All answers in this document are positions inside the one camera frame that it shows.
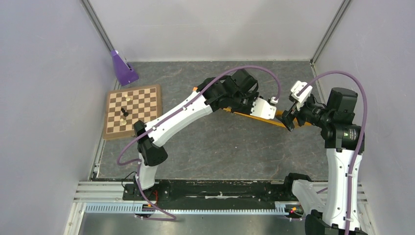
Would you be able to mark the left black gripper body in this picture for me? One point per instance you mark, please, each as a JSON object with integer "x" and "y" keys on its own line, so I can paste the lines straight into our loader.
{"x": 243, "y": 103}

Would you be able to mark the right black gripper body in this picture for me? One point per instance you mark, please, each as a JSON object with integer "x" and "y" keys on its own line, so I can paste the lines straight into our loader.
{"x": 312, "y": 112}

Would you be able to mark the wooden picture frame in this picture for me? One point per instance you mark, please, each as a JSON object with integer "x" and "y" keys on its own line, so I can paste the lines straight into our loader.
{"x": 273, "y": 122}

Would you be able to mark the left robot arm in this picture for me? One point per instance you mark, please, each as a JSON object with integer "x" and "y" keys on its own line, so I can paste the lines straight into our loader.
{"x": 237, "y": 91}

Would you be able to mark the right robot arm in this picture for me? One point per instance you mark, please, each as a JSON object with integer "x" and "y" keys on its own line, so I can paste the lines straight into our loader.
{"x": 338, "y": 215}

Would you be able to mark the black chess piece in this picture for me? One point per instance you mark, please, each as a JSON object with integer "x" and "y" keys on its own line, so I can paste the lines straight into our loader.
{"x": 124, "y": 112}

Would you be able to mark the wooden chessboard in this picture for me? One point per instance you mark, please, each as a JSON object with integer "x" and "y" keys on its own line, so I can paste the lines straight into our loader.
{"x": 145, "y": 105}

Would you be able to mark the purple plastic stand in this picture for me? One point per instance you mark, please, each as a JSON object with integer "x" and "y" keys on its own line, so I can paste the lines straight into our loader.
{"x": 124, "y": 72}

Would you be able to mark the white chess piece lower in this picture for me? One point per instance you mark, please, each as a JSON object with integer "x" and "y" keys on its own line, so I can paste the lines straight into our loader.
{"x": 122, "y": 122}

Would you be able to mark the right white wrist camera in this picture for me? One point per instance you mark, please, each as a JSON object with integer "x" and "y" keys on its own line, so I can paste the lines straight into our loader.
{"x": 300, "y": 91}

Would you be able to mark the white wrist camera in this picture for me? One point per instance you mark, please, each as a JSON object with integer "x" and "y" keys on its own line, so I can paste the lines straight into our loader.
{"x": 266, "y": 109}
{"x": 300, "y": 91}

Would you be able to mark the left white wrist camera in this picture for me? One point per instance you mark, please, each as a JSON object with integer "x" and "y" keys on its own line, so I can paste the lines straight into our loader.
{"x": 266, "y": 109}

